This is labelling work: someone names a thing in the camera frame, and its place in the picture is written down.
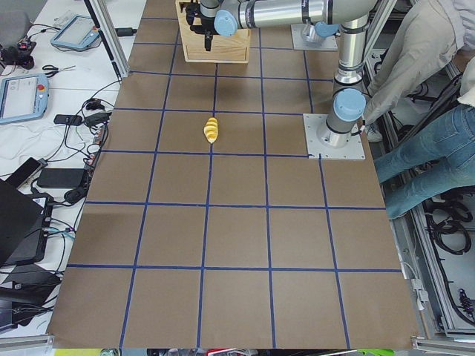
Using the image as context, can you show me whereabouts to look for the blue teach pendant far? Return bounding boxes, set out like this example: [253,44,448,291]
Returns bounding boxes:
[50,15,99,51]

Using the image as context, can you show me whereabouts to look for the toy bread loaf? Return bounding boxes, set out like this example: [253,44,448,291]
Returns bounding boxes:
[203,117,219,144]

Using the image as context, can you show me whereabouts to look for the blue teach pendant near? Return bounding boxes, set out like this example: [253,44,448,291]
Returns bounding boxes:
[1,73,49,125]

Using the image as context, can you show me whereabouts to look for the wooden drawer cabinet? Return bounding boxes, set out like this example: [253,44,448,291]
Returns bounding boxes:
[175,1,251,64]

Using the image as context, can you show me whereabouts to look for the aluminium frame column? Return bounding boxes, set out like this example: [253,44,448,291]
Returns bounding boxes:
[84,0,130,81]

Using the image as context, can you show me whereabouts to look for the black cables bundle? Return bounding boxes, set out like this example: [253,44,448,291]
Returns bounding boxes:
[29,83,114,205]

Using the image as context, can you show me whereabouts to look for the black smartphone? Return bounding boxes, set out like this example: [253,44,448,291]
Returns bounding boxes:
[5,158,42,188]

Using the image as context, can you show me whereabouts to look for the blue teach pendant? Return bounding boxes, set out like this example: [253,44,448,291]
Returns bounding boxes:
[50,15,99,51]
[1,73,49,125]

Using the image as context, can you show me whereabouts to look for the black power brick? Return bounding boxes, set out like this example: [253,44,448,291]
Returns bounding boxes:
[37,168,85,188]

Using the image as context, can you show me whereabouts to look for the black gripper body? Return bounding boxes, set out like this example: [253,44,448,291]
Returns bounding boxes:
[186,2,202,33]
[200,3,216,34]

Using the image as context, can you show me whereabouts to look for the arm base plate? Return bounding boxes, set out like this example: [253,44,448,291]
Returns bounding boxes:
[291,22,339,52]
[303,113,365,161]

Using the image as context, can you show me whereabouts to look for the person in beige jacket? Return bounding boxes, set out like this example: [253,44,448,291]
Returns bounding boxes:
[361,0,475,220]

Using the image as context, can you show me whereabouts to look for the black laptop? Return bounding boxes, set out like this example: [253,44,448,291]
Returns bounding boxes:
[1,181,53,267]

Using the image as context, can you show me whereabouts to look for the black scissors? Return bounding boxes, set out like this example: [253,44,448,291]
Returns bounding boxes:
[42,65,76,78]

